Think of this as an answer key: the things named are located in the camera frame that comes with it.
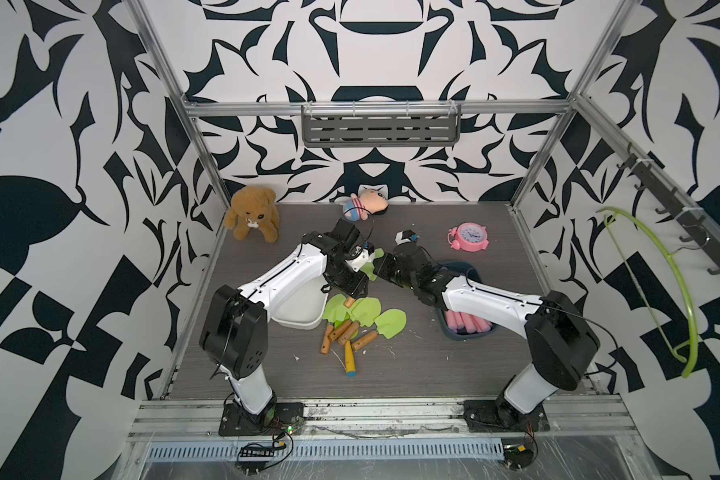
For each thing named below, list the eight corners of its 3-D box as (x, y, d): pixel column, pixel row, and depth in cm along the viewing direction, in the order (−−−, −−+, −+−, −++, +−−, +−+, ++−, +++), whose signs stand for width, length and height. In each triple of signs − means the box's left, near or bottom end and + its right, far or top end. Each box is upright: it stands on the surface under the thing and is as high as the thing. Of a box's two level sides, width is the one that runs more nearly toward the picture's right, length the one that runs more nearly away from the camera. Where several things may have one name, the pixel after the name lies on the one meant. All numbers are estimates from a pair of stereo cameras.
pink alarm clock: (450, 252, 109) (453, 245, 105) (445, 229, 115) (447, 222, 112) (487, 252, 109) (491, 245, 106) (480, 229, 115) (483, 222, 112)
